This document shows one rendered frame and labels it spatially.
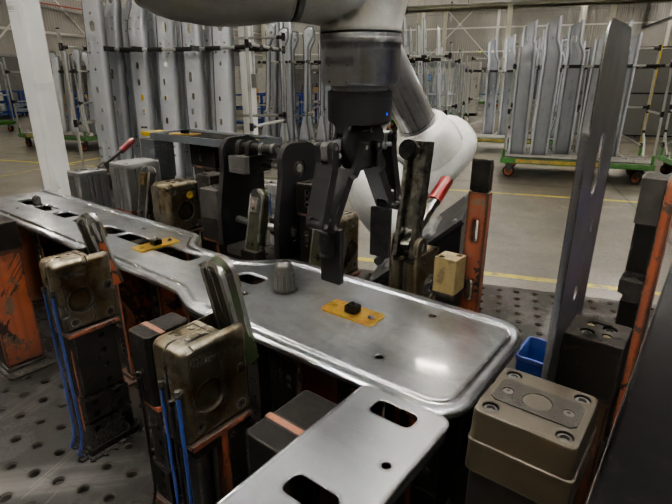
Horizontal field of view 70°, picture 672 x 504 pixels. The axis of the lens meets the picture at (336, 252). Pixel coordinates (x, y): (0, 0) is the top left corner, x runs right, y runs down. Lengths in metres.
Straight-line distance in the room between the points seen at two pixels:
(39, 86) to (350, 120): 4.10
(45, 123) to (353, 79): 4.12
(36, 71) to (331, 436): 4.28
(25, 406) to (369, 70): 0.91
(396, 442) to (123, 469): 0.57
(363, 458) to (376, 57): 0.39
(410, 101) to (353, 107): 0.73
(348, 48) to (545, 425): 0.40
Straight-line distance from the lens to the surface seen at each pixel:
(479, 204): 0.69
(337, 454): 0.44
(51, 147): 4.59
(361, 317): 0.64
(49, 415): 1.11
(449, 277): 0.69
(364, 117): 0.55
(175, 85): 5.38
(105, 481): 0.92
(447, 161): 1.36
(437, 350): 0.59
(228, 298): 0.54
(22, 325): 1.25
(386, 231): 0.66
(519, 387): 0.44
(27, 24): 4.58
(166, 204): 1.14
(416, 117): 1.30
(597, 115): 0.43
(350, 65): 0.54
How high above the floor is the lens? 1.30
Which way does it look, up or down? 19 degrees down
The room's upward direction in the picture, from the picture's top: straight up
